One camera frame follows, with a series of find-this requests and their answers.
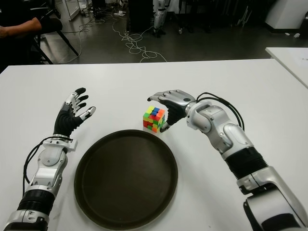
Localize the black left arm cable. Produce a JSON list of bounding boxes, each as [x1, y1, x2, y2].
[[22, 136, 73, 193]]

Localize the dark brown round plate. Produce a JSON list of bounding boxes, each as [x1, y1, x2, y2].
[[74, 129, 179, 230]]

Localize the multicoloured Rubik's cube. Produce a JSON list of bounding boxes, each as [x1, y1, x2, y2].
[[142, 106, 167, 133]]

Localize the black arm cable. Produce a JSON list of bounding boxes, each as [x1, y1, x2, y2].
[[22, 136, 73, 193], [196, 92, 245, 132]]

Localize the person bare forearm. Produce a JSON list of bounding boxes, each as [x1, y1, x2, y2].
[[4, 18, 43, 39]]

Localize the white humanoid robot legs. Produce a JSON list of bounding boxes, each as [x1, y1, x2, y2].
[[153, 0, 169, 38]]

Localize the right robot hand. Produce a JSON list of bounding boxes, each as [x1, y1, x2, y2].
[[147, 90, 197, 133]]

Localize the white side table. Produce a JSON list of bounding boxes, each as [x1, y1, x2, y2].
[[265, 47, 308, 89]]

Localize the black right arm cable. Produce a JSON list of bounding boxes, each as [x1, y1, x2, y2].
[[196, 92, 245, 132]]

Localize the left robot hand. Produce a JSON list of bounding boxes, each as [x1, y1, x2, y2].
[[53, 87, 97, 137]]

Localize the white floor cabinet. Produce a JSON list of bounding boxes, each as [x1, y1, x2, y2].
[[54, 0, 84, 21]]

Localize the black chair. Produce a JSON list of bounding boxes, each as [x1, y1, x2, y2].
[[30, 0, 79, 65]]

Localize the person in black shirt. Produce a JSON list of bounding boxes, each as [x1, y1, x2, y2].
[[0, 0, 43, 73]]

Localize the white curved cabinet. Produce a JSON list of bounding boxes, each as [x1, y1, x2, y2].
[[264, 0, 308, 31]]

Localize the grey metal stand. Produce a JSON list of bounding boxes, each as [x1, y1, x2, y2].
[[237, 5, 253, 27]]

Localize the black cabinet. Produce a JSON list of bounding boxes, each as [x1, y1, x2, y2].
[[127, 0, 154, 33]]

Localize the tangled white floor cable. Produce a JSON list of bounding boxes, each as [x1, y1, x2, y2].
[[112, 12, 168, 63]]

